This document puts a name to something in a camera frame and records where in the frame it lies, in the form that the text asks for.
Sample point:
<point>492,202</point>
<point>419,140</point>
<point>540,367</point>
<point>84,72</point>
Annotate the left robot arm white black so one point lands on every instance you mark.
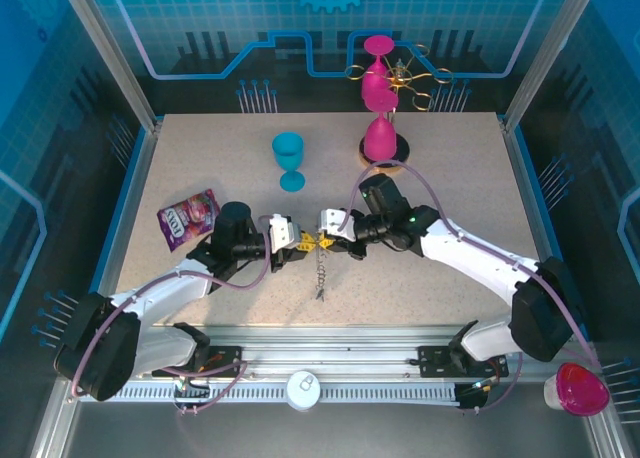
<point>150,298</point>

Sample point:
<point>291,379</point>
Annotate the purple candy bag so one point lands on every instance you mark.
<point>187,220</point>

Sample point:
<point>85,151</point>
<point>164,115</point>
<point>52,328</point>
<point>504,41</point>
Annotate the pink plastic goblet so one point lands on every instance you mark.
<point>379,140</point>
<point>375,75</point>

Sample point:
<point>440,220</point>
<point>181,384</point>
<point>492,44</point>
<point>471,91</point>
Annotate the teal plastic goblet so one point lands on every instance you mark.
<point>288,150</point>

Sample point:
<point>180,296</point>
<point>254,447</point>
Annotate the white round button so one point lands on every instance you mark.
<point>303,389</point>

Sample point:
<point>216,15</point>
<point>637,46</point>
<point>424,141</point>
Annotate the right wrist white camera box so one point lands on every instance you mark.
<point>332,222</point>

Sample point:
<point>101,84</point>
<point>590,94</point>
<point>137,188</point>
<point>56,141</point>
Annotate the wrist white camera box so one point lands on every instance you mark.
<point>282,233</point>
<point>332,222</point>

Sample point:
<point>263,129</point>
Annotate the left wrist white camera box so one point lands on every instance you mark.
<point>282,233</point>

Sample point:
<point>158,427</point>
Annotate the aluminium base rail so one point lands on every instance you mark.
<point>325,348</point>

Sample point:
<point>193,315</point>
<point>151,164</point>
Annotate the aluminium side rail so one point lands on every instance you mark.
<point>142,178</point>
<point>523,178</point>

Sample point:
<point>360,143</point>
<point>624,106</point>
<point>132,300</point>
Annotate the aluminium frame post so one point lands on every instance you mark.
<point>116,53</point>
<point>551,53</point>

